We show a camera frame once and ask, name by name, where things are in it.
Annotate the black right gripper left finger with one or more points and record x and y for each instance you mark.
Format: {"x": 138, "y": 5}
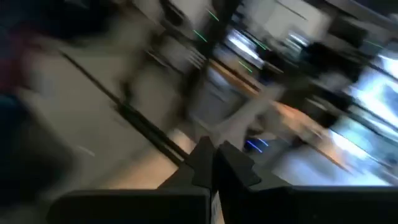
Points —
{"x": 130, "y": 207}

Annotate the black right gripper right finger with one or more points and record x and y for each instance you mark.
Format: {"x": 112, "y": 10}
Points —
{"x": 295, "y": 205}

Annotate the black aluminium table frame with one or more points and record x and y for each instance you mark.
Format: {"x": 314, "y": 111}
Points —
{"x": 140, "y": 121}

